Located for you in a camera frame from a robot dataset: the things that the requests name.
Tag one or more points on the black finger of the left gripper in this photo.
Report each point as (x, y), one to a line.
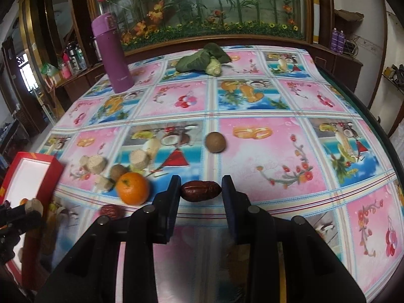
(14, 223)

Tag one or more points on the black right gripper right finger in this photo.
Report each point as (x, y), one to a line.
(288, 260)

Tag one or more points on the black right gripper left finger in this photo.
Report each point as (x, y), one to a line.
(88, 272)

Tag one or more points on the beige cake piece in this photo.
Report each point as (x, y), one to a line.
(139, 159)
(94, 164)
(34, 205)
(103, 184)

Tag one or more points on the red gift box tray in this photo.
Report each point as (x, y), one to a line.
(30, 175)

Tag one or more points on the red date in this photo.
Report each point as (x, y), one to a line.
(198, 191)
(114, 212)

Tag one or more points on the small brown round fruit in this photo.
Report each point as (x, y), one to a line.
(116, 171)

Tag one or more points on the pink bottle on cabinet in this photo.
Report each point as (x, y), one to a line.
(64, 67)

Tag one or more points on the fruit pattern tablecloth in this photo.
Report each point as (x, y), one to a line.
(297, 144)

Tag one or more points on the wooden side cabinet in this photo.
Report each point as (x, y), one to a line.
(343, 69)

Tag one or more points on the purple thermos bottle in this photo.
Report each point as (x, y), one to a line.
(107, 38)

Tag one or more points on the purple spray bottles pair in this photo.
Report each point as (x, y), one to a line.
(337, 41)

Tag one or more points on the green leafy cabbage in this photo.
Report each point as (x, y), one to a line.
(209, 60)

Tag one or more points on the glass flower display panel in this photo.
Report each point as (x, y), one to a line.
(145, 22)

